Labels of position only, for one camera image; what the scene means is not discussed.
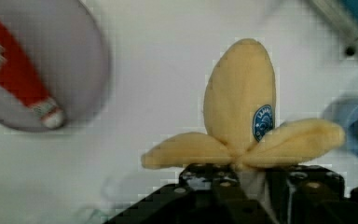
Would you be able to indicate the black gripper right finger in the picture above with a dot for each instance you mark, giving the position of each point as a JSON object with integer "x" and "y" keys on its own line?
{"x": 303, "y": 194}

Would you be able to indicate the yellow plush banana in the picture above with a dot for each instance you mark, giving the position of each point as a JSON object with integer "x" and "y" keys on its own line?
{"x": 238, "y": 111}

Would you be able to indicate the black toaster oven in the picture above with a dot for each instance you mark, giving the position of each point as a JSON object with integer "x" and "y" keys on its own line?
{"x": 343, "y": 16}

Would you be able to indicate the grey round plate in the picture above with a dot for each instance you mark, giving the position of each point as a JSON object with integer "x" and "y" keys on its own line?
{"x": 68, "y": 50}

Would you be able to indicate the red ketchup bottle toy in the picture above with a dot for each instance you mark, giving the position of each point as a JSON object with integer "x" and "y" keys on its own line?
{"x": 19, "y": 77}

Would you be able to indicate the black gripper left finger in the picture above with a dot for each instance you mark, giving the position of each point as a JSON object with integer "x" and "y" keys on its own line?
{"x": 204, "y": 194}

